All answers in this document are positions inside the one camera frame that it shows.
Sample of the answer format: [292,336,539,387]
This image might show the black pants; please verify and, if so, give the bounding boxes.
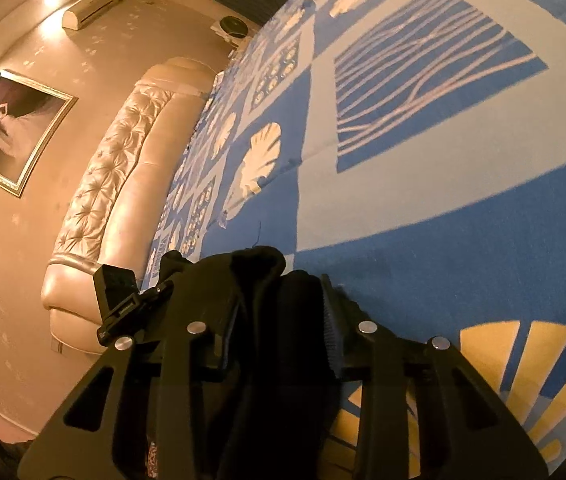
[157,246,343,479]

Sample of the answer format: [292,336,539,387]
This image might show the cream tufted headboard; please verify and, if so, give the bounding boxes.
[41,56,216,356]

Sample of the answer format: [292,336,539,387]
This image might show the white wall air conditioner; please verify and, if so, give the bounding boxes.
[62,0,122,32]

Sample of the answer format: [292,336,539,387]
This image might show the framed wall picture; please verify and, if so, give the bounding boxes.
[0,70,77,197]

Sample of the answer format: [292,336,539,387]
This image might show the blue patterned bedspread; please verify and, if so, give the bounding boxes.
[143,0,566,470]

